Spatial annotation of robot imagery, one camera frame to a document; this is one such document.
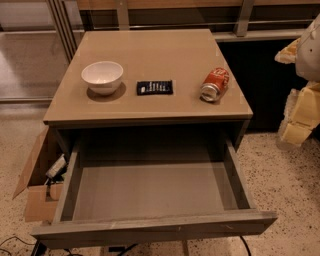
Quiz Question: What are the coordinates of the grey device in box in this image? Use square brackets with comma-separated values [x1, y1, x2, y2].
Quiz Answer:
[46, 154, 67, 179]

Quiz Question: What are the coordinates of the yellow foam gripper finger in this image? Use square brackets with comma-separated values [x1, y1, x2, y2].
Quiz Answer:
[279, 81, 320, 146]

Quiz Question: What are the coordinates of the dark blue snack packet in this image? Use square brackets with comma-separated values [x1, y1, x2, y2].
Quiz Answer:
[137, 80, 173, 96]

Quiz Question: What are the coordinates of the orange soda can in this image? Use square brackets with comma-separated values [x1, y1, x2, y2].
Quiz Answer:
[200, 67, 229, 102]

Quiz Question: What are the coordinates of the grey top drawer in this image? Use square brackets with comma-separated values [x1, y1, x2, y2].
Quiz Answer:
[32, 139, 277, 249]

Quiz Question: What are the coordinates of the open cardboard box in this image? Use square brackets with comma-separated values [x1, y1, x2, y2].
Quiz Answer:
[13, 127, 63, 222]

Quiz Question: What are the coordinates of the beige drawer cabinet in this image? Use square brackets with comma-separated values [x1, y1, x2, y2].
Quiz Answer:
[44, 29, 252, 154]

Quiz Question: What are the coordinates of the black floor cable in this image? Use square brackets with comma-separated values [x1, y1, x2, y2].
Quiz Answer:
[0, 235, 38, 256]

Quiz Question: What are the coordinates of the metal railing frame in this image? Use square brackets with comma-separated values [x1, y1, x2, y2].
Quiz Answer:
[45, 0, 320, 58]

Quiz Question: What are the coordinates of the white ceramic bowl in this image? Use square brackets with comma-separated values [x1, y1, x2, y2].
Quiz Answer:
[81, 61, 124, 95]

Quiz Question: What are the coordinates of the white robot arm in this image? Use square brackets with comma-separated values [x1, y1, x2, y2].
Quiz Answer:
[275, 14, 320, 150]

